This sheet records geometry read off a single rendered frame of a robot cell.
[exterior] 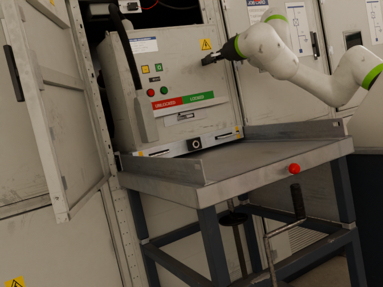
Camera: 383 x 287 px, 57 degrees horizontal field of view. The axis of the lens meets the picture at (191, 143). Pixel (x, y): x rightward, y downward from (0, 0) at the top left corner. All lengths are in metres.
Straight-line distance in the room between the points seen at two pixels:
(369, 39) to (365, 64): 0.99
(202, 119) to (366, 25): 1.45
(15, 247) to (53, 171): 0.62
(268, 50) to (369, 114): 0.52
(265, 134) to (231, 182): 0.62
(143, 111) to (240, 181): 0.50
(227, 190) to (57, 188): 0.43
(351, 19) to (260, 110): 0.94
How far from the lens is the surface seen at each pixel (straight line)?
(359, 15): 2.60
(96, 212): 1.51
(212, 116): 1.57
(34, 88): 0.92
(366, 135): 1.58
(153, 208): 1.60
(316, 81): 1.73
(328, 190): 1.41
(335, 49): 2.36
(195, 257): 1.75
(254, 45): 1.24
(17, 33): 0.95
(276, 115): 1.96
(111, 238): 1.56
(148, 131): 1.31
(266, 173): 1.03
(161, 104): 1.46
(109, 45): 1.47
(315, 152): 1.17
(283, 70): 1.29
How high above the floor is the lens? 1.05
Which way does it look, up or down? 6 degrees down
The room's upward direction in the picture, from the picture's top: 12 degrees counter-clockwise
